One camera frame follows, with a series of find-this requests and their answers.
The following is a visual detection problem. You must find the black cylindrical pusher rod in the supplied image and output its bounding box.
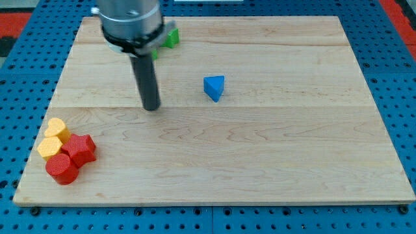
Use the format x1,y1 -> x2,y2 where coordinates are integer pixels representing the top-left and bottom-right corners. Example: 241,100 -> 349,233
130,54 -> 161,111

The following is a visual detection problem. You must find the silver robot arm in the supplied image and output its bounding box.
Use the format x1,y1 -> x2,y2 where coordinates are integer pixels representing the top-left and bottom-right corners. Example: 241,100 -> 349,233
96,0 -> 176,111

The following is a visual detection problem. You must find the green block left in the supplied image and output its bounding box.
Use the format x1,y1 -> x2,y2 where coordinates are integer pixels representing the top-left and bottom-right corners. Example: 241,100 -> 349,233
151,49 -> 158,60

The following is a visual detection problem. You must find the green block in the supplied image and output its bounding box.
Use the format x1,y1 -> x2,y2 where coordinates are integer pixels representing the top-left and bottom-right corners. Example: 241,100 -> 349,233
161,28 -> 180,49
151,49 -> 158,60

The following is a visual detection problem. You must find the green block right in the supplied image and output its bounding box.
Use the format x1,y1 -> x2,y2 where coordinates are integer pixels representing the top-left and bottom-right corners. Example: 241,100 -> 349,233
161,28 -> 180,49

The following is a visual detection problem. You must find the blue triangular block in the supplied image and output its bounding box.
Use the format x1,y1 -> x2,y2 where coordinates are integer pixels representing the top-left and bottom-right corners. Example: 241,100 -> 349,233
203,75 -> 225,103

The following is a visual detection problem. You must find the red star block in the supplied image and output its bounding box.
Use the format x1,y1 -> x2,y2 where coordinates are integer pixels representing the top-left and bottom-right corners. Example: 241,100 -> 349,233
61,134 -> 96,168

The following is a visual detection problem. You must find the yellow heart block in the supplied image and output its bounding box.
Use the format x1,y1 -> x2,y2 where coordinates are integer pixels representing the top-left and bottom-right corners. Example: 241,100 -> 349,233
44,118 -> 71,144

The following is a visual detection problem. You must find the yellow hexagon block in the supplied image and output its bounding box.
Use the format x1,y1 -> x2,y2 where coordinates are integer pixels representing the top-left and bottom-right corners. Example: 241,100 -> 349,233
37,136 -> 63,161

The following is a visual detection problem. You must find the red cylinder block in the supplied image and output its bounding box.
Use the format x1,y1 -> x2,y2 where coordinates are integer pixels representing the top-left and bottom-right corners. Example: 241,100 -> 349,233
45,153 -> 79,185

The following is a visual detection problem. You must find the wooden board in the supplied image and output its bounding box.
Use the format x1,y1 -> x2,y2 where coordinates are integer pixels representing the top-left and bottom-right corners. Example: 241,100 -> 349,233
14,16 -> 415,207

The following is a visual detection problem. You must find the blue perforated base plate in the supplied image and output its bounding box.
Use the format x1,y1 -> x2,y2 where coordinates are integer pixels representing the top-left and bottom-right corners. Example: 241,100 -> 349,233
1,0 -> 415,233

